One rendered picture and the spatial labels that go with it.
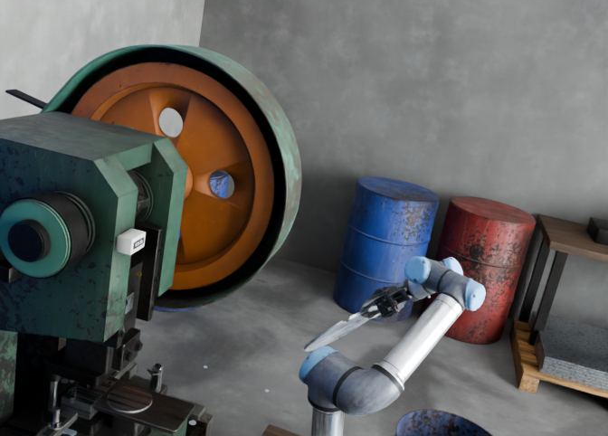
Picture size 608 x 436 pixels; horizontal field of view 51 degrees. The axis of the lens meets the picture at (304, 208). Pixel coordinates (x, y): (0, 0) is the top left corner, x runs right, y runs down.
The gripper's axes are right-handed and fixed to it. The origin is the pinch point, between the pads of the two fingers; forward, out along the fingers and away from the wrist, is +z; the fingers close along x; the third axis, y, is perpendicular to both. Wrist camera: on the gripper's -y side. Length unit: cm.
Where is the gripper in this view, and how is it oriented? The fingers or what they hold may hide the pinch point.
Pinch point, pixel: (365, 311)
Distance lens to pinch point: 207.4
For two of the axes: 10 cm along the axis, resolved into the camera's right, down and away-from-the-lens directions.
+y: -5.0, 1.5, -8.5
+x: 4.7, 8.7, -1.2
